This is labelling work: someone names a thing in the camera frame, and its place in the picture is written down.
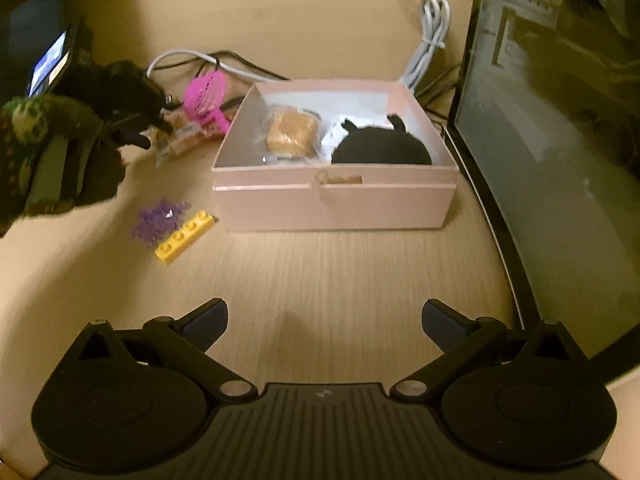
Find glass-sided computer case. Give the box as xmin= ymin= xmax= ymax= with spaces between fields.
xmin=446 ymin=0 xmax=640 ymax=392

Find white cable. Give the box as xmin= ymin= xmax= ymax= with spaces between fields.
xmin=146 ymin=49 xmax=288 ymax=83

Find black plush toy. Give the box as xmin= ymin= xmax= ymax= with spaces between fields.
xmin=331 ymin=114 xmax=433 ymax=166

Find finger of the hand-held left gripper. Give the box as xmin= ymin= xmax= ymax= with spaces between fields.
xmin=146 ymin=77 xmax=174 ymax=134
xmin=111 ymin=126 xmax=152 ymax=151

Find yellow toy brick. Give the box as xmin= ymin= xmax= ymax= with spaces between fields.
xmin=154 ymin=208 xmax=220 ymax=264

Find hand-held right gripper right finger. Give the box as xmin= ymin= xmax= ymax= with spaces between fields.
xmin=392 ymin=298 xmax=574 ymax=404

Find black cables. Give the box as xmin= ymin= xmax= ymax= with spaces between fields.
xmin=187 ymin=49 xmax=463 ymax=128

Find person's left forearm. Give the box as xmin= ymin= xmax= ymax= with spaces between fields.
xmin=0 ymin=95 xmax=103 ymax=238

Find purple bead bracelet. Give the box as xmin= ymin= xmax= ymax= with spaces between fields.
xmin=131 ymin=200 xmax=192 ymax=248

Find person's left hand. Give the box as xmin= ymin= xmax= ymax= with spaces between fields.
xmin=64 ymin=137 xmax=127 ymax=207

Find black monitor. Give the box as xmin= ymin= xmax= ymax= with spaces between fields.
xmin=0 ymin=0 xmax=73 ymax=103

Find wrapped bread bun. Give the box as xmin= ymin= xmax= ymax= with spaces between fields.
xmin=257 ymin=104 xmax=322 ymax=166

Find pink cardboard box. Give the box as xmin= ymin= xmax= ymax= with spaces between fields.
xmin=211 ymin=78 xmax=460 ymax=233

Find white wrapper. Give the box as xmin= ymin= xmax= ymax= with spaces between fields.
xmin=320 ymin=117 xmax=353 ymax=161

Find grey bundled cable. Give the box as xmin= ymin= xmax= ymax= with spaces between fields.
xmin=397 ymin=0 xmax=452 ymax=92

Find pink hair brush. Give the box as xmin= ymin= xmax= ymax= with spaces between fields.
xmin=182 ymin=71 xmax=232 ymax=135

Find orange snack packet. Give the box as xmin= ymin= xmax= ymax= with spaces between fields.
xmin=141 ymin=110 xmax=227 ymax=170

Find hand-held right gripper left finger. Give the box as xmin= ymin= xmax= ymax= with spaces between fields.
xmin=75 ymin=297 xmax=256 ymax=404

